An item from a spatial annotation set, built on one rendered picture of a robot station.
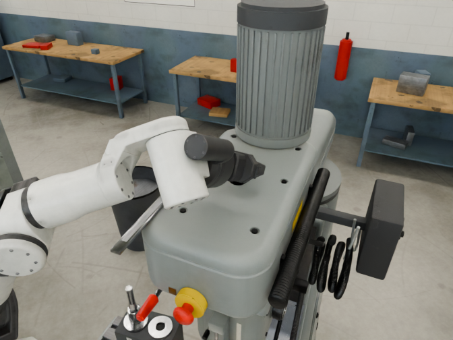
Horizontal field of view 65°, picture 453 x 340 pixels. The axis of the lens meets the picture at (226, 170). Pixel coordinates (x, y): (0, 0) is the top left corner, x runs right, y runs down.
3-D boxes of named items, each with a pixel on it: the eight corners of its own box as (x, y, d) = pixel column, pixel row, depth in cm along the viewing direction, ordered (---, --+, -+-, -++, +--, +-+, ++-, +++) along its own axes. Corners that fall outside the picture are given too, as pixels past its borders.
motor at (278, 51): (300, 156, 85) (319, 11, 67) (223, 140, 91) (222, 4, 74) (317, 123, 100) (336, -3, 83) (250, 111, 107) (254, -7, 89)
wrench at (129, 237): (125, 258, 58) (124, 253, 57) (105, 251, 59) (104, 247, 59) (192, 179, 77) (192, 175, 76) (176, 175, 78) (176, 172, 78)
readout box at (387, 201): (388, 282, 100) (409, 227, 88) (354, 273, 103) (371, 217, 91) (391, 237, 115) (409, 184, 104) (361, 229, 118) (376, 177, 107)
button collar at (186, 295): (203, 322, 66) (202, 302, 62) (175, 312, 68) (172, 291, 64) (208, 314, 67) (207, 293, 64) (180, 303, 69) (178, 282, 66)
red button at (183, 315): (191, 331, 63) (189, 318, 61) (171, 323, 64) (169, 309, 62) (199, 316, 66) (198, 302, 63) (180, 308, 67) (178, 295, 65)
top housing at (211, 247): (259, 333, 64) (264, 272, 55) (137, 286, 73) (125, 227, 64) (313, 190, 100) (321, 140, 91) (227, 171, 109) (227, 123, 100)
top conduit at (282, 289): (285, 312, 63) (287, 299, 61) (262, 304, 64) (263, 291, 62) (329, 179, 97) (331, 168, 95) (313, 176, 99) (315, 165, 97)
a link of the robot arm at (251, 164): (194, 179, 72) (161, 181, 61) (204, 133, 71) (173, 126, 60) (251, 197, 67) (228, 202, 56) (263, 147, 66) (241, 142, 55)
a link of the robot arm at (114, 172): (206, 177, 53) (123, 204, 54) (189, 121, 54) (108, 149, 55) (198, 173, 47) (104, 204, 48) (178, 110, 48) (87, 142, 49)
